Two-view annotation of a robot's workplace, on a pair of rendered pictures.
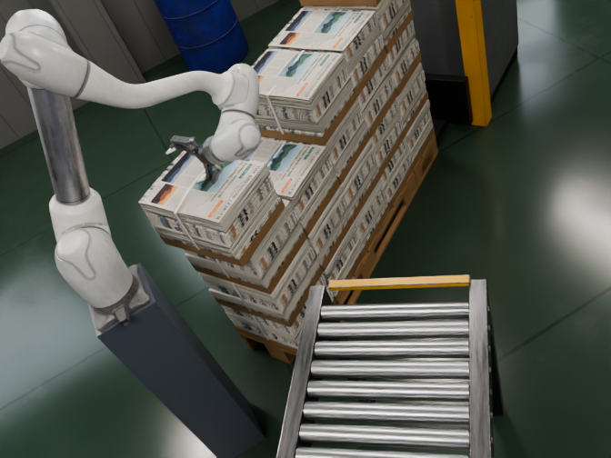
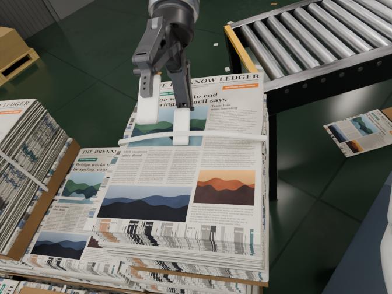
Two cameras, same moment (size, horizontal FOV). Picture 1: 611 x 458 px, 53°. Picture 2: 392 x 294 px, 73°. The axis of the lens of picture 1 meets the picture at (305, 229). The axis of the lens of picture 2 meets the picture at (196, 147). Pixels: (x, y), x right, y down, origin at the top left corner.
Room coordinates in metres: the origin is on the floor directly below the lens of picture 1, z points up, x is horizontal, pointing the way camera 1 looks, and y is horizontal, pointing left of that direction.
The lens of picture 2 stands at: (1.81, 0.59, 1.42)
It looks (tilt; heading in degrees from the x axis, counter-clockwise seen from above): 48 degrees down; 248
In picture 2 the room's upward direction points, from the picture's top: 20 degrees counter-clockwise
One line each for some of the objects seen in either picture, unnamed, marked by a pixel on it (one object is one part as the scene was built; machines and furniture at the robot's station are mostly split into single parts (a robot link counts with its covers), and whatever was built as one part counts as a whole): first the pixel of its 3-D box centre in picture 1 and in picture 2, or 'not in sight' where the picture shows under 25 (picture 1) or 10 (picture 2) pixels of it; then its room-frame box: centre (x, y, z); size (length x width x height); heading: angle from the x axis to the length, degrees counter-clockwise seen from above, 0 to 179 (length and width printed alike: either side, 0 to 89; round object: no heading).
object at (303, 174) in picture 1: (315, 208); (115, 245); (2.03, -0.08, 0.42); 1.17 x 0.39 x 0.83; 133
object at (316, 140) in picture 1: (300, 113); (12, 191); (2.12, -0.18, 0.86); 0.38 x 0.29 x 0.04; 43
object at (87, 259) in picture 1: (90, 263); not in sight; (1.41, 0.62, 1.17); 0.18 x 0.16 x 0.22; 9
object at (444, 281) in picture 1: (396, 283); (240, 49); (1.16, -0.19, 0.81); 0.43 x 0.03 x 0.02; 63
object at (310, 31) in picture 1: (321, 28); not in sight; (2.32, -0.39, 1.06); 0.37 x 0.28 x 0.01; 42
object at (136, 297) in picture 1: (115, 296); not in sight; (1.38, 0.62, 1.03); 0.22 x 0.18 x 0.06; 9
